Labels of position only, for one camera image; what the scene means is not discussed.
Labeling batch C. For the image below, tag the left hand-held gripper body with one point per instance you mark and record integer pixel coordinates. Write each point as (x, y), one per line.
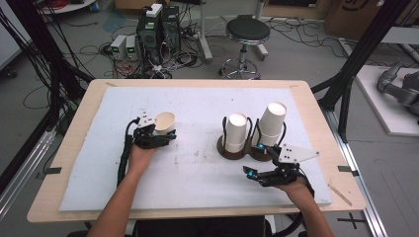
(146, 121)

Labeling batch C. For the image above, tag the grey desk leg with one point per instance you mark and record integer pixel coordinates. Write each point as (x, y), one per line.
(204, 36)

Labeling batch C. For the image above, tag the black round stool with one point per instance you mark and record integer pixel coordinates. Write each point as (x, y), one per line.
(247, 30)

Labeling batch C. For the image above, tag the single white paper cup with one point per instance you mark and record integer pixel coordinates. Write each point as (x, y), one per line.
(164, 122)

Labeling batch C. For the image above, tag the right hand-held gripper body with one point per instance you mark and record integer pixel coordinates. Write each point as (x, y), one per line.
(294, 153)

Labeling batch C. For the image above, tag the aluminium rail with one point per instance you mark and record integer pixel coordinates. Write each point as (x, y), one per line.
(23, 177)
(372, 210)

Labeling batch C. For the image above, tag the grey power supply unit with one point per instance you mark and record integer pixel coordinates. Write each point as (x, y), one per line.
(131, 47)
(118, 46)

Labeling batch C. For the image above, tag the black metal frame post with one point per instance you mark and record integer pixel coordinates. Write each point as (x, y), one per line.
(365, 46)

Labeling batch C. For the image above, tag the cardboard box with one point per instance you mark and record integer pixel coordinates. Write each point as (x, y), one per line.
(349, 16)

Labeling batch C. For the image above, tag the black tape strip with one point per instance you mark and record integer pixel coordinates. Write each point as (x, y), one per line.
(52, 170)
(347, 170)

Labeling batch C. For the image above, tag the person's left hand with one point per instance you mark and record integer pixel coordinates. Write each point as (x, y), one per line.
(140, 158)

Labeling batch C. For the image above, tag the dark brown double cup holder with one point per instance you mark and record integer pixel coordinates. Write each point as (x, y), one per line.
(240, 155)

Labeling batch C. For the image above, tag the short white paper cup stack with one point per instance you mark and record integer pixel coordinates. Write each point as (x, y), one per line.
(236, 131)

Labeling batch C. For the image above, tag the white foam mat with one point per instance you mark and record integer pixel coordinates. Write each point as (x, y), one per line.
(197, 105)

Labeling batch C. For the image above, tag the tall white paper cup stack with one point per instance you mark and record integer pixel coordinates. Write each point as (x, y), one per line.
(271, 123)

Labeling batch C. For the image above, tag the person's dark clothing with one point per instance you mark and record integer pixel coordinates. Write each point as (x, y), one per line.
(197, 227)

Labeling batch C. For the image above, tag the person's right hand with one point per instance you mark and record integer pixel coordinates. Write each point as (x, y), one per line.
(296, 191)

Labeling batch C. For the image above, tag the white floor board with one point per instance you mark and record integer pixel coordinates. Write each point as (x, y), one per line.
(378, 105)

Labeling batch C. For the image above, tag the black computer tower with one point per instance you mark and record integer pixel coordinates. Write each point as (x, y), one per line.
(171, 28)
(149, 36)

